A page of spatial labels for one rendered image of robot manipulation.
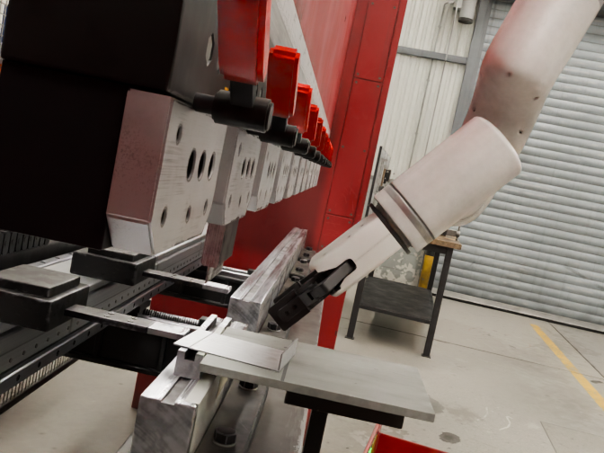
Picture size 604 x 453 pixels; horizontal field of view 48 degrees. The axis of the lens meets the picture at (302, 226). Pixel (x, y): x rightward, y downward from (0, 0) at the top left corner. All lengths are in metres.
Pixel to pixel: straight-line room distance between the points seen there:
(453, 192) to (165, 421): 0.39
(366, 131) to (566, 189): 5.80
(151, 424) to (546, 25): 0.61
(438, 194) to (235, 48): 0.48
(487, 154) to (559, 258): 7.84
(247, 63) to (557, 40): 0.55
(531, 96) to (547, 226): 7.73
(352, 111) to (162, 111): 2.67
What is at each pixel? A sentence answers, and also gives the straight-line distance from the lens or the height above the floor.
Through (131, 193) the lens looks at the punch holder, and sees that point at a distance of 0.33.
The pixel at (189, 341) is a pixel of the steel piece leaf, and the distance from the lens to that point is 0.83.
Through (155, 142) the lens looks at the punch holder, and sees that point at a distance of 0.32.
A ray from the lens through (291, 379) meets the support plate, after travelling 0.77.
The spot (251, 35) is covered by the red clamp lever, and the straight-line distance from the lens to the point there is 0.32.
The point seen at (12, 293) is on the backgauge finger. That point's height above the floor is 1.02.
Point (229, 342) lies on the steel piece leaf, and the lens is 0.85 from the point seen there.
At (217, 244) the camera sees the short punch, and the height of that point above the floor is 1.13.
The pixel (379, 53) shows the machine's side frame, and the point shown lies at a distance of 3.01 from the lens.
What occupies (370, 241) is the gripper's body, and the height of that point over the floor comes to 1.17.
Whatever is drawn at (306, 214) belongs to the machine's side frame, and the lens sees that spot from 2.97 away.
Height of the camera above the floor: 1.23
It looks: 5 degrees down
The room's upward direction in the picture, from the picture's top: 12 degrees clockwise
